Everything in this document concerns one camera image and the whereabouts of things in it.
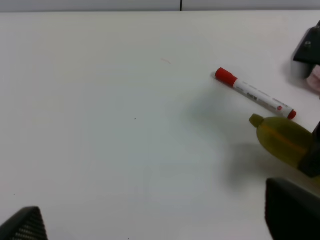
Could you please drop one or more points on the red capped whiteboard marker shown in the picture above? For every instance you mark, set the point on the red capped whiteboard marker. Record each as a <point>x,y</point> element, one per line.
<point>256,95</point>

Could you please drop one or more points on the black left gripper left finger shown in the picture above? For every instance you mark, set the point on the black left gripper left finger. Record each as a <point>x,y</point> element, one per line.
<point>26,224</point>

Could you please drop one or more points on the pink cloth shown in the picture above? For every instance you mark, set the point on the pink cloth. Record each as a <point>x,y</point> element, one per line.
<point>314,79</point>

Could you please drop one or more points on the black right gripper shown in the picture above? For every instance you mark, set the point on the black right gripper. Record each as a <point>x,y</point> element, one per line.
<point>306,56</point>

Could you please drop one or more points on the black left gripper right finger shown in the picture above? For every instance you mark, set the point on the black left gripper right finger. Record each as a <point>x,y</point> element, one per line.
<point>291,212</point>

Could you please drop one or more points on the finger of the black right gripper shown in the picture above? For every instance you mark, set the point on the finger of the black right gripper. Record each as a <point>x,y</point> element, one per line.
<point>310,164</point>

